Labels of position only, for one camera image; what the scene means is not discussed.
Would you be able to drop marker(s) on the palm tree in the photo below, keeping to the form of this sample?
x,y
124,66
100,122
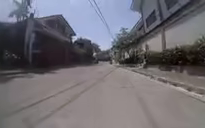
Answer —
x,y
20,10

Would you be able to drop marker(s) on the row of bushes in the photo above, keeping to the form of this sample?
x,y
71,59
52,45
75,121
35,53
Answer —
x,y
176,55

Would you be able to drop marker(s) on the grey concrete sidewalk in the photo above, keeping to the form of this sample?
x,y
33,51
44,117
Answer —
x,y
186,78

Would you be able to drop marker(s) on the dark overgrown wall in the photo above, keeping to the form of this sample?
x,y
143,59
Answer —
x,y
5,45

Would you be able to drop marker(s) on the dark building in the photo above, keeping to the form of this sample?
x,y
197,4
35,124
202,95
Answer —
x,y
85,50

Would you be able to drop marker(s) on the shaded concrete sidewalk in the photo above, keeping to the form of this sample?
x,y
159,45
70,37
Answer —
x,y
16,74

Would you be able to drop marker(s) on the dark house with pitched roof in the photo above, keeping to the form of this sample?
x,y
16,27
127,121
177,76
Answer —
x,y
50,41

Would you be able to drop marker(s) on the white building with boundary wall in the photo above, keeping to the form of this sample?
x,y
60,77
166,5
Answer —
x,y
186,28

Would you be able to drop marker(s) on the grey concrete road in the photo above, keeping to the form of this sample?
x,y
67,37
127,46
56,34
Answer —
x,y
100,100

